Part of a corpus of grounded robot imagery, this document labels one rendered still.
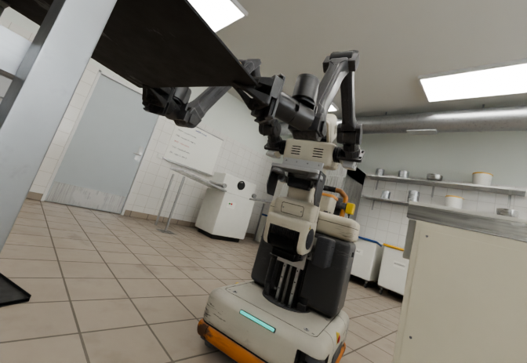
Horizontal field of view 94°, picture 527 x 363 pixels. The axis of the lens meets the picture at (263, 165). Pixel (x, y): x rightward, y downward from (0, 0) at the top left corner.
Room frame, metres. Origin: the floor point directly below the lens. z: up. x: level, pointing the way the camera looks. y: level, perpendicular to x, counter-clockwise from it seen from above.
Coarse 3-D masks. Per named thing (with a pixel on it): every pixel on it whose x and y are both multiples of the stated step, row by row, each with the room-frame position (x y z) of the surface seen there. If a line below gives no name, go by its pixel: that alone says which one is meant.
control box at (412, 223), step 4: (412, 220) 0.88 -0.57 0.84; (408, 224) 0.89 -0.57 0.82; (412, 224) 0.88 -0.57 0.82; (408, 228) 0.89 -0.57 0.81; (412, 228) 0.88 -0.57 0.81; (408, 232) 0.89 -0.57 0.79; (412, 232) 0.88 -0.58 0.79; (408, 236) 0.89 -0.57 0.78; (412, 236) 0.88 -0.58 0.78; (408, 240) 0.88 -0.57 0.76; (412, 240) 0.88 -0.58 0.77; (408, 244) 0.88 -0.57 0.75; (412, 244) 0.87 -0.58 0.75; (404, 248) 0.89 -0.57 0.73; (408, 248) 0.88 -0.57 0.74; (404, 252) 0.89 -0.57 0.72; (408, 252) 0.88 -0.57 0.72; (404, 256) 0.89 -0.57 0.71; (408, 256) 0.88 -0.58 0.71
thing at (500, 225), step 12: (420, 204) 0.84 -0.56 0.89; (408, 216) 0.86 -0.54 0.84; (420, 216) 0.83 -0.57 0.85; (432, 216) 0.81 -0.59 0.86; (444, 216) 0.79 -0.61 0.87; (456, 216) 0.77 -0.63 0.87; (468, 216) 0.75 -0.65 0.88; (480, 216) 0.73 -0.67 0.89; (492, 216) 0.71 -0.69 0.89; (504, 216) 0.69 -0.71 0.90; (468, 228) 0.74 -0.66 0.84; (480, 228) 0.73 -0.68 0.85; (492, 228) 0.71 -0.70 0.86; (504, 228) 0.69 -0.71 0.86; (516, 228) 0.67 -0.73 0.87
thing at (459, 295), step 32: (416, 224) 0.83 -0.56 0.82; (416, 256) 0.82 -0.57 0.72; (448, 256) 0.76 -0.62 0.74; (480, 256) 0.71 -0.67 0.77; (512, 256) 0.67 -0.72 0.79; (416, 288) 0.81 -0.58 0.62; (448, 288) 0.76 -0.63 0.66; (480, 288) 0.71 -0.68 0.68; (512, 288) 0.66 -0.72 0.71; (416, 320) 0.80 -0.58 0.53; (448, 320) 0.75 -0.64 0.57; (480, 320) 0.70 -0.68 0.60; (512, 320) 0.66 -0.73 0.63; (416, 352) 0.79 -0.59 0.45; (448, 352) 0.74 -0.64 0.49; (480, 352) 0.70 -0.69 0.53; (512, 352) 0.66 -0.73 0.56
